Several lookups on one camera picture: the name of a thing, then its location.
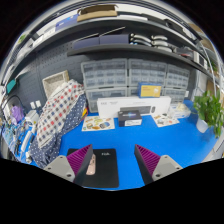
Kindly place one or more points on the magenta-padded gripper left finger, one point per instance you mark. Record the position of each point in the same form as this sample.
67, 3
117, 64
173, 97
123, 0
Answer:
68, 168

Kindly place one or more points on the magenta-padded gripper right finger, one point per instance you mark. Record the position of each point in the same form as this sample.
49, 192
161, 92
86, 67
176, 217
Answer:
160, 166

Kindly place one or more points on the pink translucent computer mouse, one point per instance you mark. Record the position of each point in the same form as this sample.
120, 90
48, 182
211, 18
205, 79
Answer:
91, 166

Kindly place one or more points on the black mouse pad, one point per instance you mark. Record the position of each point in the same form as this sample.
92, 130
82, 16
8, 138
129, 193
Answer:
106, 170

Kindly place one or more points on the navy polka dot cloth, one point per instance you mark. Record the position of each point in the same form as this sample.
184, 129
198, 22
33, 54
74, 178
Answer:
50, 153

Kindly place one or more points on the colourful sticker sheet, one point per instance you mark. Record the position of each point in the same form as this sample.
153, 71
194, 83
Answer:
98, 123
165, 120

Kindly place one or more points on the red blue checked cloth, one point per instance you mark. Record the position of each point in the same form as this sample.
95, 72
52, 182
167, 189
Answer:
56, 113

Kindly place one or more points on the small black box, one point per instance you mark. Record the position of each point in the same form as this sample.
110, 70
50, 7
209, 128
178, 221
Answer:
130, 118

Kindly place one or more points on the small yellow object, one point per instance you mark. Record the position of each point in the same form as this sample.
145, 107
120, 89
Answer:
84, 112

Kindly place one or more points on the long white keyboard box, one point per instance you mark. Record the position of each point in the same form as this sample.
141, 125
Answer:
110, 106

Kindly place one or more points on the small purple object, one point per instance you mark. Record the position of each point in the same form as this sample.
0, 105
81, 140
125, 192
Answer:
17, 114

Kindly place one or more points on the green plant in white pot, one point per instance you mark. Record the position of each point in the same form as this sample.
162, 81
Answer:
206, 108

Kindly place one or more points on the yellow and blue box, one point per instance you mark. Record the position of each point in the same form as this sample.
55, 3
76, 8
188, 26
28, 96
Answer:
150, 90

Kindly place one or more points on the white woven basket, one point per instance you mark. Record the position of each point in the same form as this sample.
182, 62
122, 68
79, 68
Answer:
55, 83

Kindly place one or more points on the white metal rack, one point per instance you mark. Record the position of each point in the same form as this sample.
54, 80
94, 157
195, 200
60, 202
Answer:
210, 88

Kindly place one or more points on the teal object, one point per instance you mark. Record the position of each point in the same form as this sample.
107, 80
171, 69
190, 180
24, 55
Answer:
11, 86

